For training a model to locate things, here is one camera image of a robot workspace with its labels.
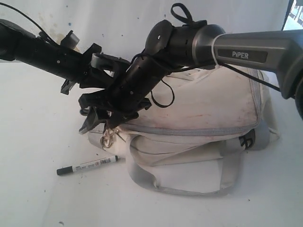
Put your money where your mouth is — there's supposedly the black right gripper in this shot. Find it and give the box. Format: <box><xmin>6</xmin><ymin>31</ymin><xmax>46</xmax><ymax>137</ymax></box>
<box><xmin>86</xmin><ymin>54</ymin><xmax>169</xmax><ymax>131</ymax></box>

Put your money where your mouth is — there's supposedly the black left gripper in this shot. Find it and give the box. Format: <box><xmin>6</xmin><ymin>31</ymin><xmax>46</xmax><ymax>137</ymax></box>
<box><xmin>42</xmin><ymin>44</ymin><xmax>111</xmax><ymax>95</ymax></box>

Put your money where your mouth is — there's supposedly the zipper pull with metal ring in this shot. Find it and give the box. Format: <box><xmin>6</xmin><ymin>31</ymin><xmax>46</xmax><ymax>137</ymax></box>
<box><xmin>99</xmin><ymin>129</ymin><xmax>119</xmax><ymax>149</ymax></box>

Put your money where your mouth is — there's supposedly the white fabric duffel bag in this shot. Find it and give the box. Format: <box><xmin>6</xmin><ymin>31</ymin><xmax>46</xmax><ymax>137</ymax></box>
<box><xmin>79</xmin><ymin>67</ymin><xmax>279</xmax><ymax>196</ymax></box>

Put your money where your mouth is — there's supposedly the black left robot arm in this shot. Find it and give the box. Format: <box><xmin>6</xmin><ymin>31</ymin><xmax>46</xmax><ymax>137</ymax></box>
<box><xmin>0</xmin><ymin>19</ymin><xmax>113</xmax><ymax>95</ymax></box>

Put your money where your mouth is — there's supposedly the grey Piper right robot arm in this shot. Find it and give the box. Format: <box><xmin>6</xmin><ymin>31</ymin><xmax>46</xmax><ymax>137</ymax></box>
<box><xmin>79</xmin><ymin>4</ymin><xmax>303</xmax><ymax>130</ymax></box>

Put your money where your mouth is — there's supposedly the white marker black cap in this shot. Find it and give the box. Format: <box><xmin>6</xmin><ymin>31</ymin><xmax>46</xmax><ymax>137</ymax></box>
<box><xmin>56</xmin><ymin>155</ymin><xmax>119</xmax><ymax>176</ymax></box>

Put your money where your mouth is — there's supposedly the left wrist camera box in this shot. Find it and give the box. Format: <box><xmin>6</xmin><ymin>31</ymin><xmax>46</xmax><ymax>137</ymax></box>
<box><xmin>60</xmin><ymin>30</ymin><xmax>80</xmax><ymax>50</ymax></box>

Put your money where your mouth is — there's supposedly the white cable tie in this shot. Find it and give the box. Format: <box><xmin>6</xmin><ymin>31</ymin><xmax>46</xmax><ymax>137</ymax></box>
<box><xmin>211</xmin><ymin>34</ymin><xmax>222</xmax><ymax>69</ymax></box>

